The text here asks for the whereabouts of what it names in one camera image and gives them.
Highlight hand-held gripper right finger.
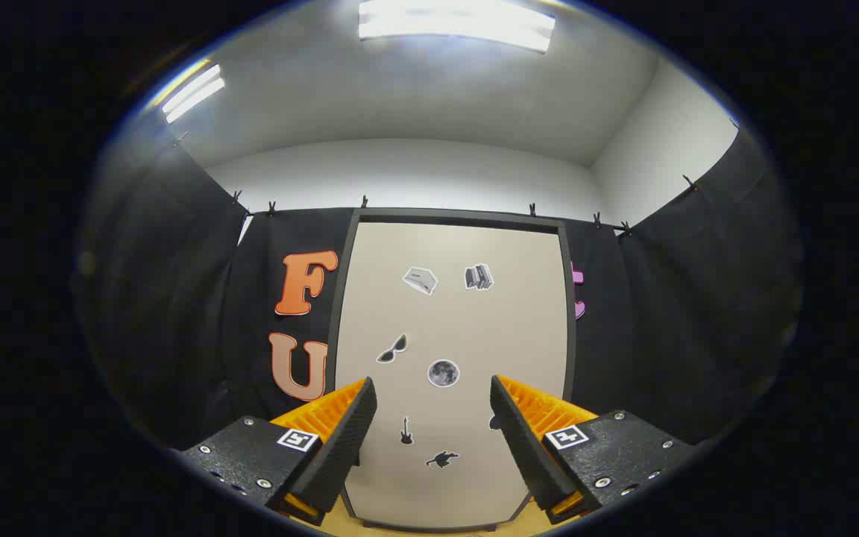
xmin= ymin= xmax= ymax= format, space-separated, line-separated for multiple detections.
xmin=489 ymin=374 xmax=699 ymax=525

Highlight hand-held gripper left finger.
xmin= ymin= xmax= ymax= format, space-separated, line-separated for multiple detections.
xmin=176 ymin=377 xmax=378 ymax=527

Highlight beige shoe cabinet door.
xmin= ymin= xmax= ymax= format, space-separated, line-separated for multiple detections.
xmin=334 ymin=222 xmax=570 ymax=530

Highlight grey shoe cabinet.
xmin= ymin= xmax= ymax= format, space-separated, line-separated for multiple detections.
xmin=325 ymin=207 xmax=578 ymax=534

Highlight black backdrop cloth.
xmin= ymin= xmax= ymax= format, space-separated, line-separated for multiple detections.
xmin=75 ymin=112 xmax=803 ymax=448

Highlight row of black cloth clips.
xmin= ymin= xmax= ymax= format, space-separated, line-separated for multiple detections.
xmin=172 ymin=131 xmax=699 ymax=239

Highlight small ceiling light panel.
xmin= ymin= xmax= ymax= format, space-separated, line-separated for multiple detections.
xmin=161 ymin=63 xmax=226 ymax=124

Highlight large ceiling light panel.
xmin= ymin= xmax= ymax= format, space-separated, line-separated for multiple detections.
xmin=359 ymin=0 xmax=556 ymax=53

